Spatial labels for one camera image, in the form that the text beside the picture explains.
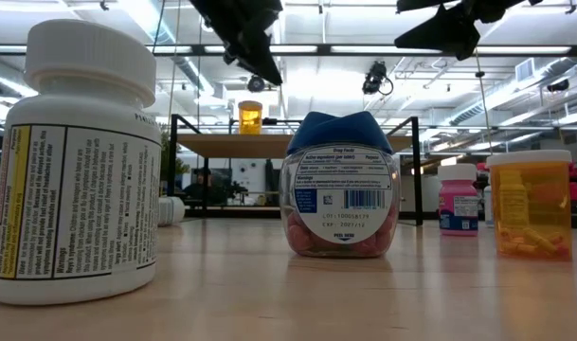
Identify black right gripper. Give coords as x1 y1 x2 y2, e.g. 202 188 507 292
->
394 0 545 61

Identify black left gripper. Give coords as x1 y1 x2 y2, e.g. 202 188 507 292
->
189 0 283 86

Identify orange pill bottle white cap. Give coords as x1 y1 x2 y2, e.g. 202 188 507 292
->
485 149 574 261
237 99 264 136

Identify clear jar blue lid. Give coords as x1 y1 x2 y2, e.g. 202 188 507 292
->
278 111 402 260

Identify pink medicine bottle white cap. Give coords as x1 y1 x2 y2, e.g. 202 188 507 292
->
437 163 480 237

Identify slim white medicine bottle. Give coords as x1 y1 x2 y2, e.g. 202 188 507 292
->
482 184 496 227

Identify large white medicine bottle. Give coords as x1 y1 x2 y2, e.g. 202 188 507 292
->
0 18 164 307

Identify round black ceiling device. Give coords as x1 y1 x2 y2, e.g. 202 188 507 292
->
246 74 267 94

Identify white ceiling vent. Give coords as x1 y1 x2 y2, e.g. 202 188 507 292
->
514 57 537 83

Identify potted green plant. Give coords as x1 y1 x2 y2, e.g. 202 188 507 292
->
159 125 192 195

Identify person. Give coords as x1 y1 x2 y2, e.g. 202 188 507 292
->
182 166 223 205

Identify black overhead frame bar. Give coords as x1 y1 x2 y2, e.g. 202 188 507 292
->
0 43 577 58

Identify black overhead camera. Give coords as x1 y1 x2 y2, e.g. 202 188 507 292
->
362 60 395 96

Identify wooden shelf black metal frame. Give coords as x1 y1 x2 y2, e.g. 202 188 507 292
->
167 113 423 227

